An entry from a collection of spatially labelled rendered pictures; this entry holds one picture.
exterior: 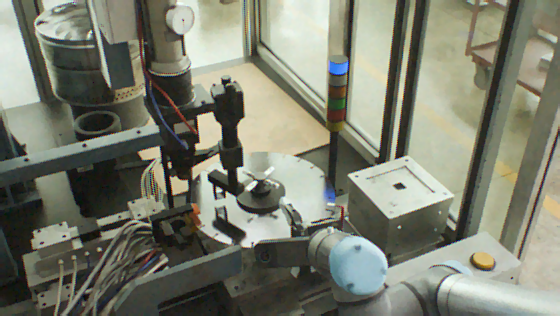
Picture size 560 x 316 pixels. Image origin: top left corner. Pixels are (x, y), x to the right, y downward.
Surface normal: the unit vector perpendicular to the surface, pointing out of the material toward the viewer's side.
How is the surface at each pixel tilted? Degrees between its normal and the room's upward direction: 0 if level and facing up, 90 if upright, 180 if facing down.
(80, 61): 90
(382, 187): 0
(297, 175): 0
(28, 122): 0
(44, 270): 90
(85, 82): 90
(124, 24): 90
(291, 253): 63
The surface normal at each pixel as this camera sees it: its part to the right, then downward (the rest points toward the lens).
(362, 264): 0.25, 0.02
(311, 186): -0.01, -0.81
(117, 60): 0.44, 0.53
